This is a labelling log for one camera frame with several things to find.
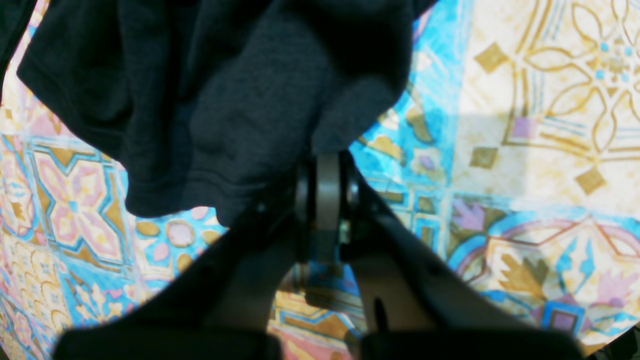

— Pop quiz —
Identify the patterned colourful tablecloth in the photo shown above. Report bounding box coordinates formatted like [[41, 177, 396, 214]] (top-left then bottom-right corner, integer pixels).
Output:
[[1, 0, 640, 360]]

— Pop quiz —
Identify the black t-shirt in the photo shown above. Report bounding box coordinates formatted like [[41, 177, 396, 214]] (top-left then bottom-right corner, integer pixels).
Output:
[[16, 0, 435, 226]]

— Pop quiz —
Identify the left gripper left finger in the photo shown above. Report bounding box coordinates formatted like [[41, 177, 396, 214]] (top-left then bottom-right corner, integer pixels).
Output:
[[53, 157, 316, 360]]

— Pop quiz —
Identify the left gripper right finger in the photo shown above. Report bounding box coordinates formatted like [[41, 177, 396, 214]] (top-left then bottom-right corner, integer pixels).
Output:
[[318, 152, 583, 360]]

